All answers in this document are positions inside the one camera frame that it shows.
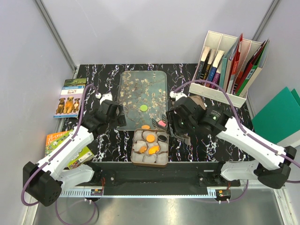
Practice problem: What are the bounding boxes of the metal cookie tin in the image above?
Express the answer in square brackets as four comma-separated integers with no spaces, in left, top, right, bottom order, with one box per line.
[131,128,169,168]

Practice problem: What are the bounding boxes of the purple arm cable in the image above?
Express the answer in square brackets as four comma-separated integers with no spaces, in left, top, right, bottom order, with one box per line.
[21,84,101,224]
[170,79,300,203]

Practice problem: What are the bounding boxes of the orange fish cookie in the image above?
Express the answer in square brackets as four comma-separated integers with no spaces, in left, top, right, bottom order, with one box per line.
[148,145,160,155]

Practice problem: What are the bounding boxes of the red folder in organizer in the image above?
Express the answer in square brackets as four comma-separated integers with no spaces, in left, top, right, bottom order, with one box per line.
[226,33,243,94]

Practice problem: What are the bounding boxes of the round orange cookie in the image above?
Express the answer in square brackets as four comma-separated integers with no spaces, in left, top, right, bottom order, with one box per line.
[146,134,156,143]

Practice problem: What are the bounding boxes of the black sandwich cookie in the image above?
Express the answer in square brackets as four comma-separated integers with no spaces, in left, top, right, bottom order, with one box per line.
[158,135,167,142]

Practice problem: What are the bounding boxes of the green round cookie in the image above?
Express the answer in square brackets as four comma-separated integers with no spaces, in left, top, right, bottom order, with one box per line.
[140,105,148,112]

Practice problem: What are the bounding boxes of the teal folder in organizer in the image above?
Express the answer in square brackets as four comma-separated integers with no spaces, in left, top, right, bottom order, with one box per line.
[219,40,238,89]

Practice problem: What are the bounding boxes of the black paperback book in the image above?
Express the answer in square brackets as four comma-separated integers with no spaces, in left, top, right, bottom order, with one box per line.
[194,46,216,80]

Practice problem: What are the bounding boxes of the white file organizer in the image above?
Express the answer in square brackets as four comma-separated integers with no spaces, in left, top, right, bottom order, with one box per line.
[188,30,270,108]

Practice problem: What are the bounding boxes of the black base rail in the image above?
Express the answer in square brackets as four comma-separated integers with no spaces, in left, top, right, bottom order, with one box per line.
[89,161,241,196]

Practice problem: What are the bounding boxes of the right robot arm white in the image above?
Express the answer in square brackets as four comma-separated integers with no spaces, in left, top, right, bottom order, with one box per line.
[152,96,297,189]

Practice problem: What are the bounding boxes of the green orange storey book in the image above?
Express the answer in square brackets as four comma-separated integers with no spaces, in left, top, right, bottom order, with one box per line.
[45,130,94,169]

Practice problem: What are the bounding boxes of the dark red green folders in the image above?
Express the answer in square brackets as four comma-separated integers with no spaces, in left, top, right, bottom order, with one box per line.
[233,39,270,97]

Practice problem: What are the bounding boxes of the dog picture book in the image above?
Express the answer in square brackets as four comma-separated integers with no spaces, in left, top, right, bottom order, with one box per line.
[53,78,87,118]

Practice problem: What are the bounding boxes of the green folder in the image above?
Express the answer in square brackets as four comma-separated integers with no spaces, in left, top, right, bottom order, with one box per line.
[252,87,300,148]

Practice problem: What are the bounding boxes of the orange flower cookie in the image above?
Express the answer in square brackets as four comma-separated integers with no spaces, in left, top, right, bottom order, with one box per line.
[139,146,147,154]

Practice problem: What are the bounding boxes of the blue purple book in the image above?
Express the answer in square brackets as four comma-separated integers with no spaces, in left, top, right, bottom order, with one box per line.
[206,50,224,82]

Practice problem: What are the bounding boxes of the floral blue serving tray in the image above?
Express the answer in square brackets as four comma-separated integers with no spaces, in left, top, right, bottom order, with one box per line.
[117,71,168,131]

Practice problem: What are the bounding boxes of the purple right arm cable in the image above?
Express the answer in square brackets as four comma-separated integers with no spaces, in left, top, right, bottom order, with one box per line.
[170,79,300,203]

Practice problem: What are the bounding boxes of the pink round cookie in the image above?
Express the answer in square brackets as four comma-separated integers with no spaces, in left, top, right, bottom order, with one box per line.
[158,120,166,127]

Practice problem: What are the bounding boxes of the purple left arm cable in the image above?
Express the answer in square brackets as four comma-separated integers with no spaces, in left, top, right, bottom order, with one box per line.
[21,84,101,224]

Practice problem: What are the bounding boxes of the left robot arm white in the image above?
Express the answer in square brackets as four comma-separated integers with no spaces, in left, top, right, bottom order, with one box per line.
[21,99,126,206]

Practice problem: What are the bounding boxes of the cookie tin lid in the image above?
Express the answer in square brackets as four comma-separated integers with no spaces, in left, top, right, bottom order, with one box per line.
[189,95,207,110]

